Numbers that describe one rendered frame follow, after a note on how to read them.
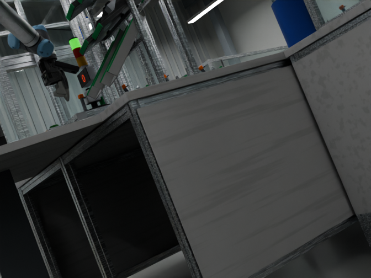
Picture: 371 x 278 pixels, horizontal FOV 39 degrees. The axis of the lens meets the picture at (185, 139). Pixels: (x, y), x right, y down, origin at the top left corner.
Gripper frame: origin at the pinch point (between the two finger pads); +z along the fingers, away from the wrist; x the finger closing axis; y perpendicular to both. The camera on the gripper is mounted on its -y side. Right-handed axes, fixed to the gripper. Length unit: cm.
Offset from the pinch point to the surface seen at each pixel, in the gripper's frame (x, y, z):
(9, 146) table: 46, 46, 23
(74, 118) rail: 14.1, 7.2, 12.9
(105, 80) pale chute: 35.4, -1.3, 5.4
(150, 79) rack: 21.0, -31.2, 6.1
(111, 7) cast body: 45, -10, -20
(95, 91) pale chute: 20.7, -3.2, 5.4
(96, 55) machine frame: -78, -64, -42
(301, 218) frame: 75, -33, 82
